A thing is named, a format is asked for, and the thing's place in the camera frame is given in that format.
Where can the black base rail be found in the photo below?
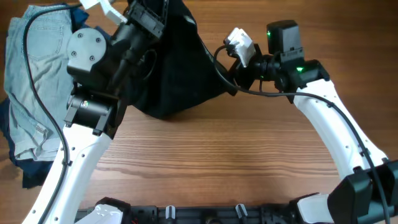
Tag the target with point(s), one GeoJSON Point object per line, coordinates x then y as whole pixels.
{"type": "Point", "coordinates": [264, 214]}

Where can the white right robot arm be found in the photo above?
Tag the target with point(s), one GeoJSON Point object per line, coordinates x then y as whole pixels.
{"type": "Point", "coordinates": [367, 192]}

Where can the navy blue garment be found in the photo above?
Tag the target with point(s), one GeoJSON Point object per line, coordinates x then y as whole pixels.
{"type": "Point", "coordinates": [37, 124]}

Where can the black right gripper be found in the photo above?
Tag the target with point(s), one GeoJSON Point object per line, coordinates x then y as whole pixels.
{"type": "Point", "coordinates": [239, 72]}

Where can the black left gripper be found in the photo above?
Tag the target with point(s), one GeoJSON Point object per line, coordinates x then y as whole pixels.
{"type": "Point", "coordinates": [153, 22]}

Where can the black shorts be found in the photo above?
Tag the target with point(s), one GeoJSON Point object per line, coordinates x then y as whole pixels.
{"type": "Point", "coordinates": [180, 69]}

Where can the light blue denim shorts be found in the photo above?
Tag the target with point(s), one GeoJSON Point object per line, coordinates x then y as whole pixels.
{"type": "Point", "coordinates": [37, 81]}

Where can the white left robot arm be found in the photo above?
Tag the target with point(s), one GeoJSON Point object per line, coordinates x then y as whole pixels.
{"type": "Point", "coordinates": [100, 67]}

